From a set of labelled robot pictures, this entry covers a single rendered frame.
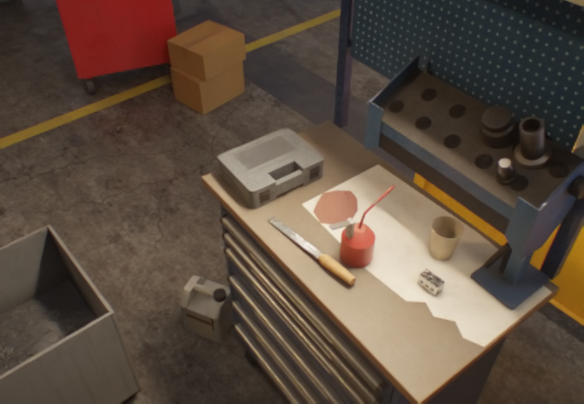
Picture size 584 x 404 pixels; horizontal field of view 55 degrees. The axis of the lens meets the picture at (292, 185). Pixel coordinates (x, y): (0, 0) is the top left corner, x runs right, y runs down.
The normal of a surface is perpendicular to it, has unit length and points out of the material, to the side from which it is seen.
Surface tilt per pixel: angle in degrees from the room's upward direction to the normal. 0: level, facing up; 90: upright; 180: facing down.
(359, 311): 0
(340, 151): 0
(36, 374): 90
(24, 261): 90
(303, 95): 0
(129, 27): 90
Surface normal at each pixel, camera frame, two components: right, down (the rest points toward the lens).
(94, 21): 0.37, 0.62
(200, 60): -0.62, 0.52
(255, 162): 0.00, -0.75
